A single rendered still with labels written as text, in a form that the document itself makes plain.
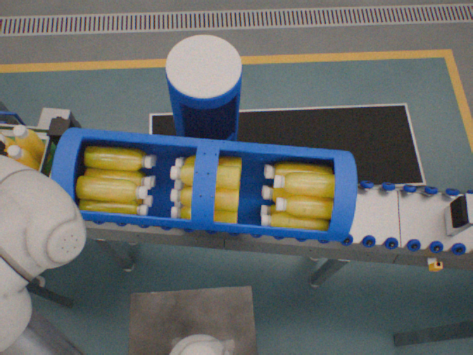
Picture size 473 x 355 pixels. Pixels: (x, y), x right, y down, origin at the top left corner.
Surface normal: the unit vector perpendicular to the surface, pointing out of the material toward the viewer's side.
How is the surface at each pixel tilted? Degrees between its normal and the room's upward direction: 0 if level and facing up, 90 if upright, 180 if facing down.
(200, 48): 0
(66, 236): 65
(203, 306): 4
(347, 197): 23
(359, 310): 0
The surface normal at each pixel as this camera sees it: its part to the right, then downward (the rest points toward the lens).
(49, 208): 0.28, -0.74
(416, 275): 0.04, -0.38
